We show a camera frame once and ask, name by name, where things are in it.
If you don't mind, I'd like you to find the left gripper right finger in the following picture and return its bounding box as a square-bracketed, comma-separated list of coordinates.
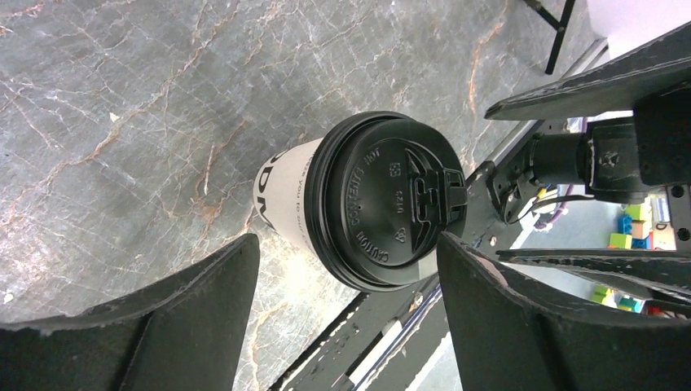
[437, 233, 690, 390]

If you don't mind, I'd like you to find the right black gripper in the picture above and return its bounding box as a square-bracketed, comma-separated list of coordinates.
[484, 23, 690, 305]

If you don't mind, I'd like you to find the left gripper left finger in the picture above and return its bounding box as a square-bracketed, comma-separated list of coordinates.
[1, 234, 260, 390]

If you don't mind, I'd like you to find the black microphone stand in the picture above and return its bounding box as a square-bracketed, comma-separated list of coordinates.
[523, 0, 576, 75]

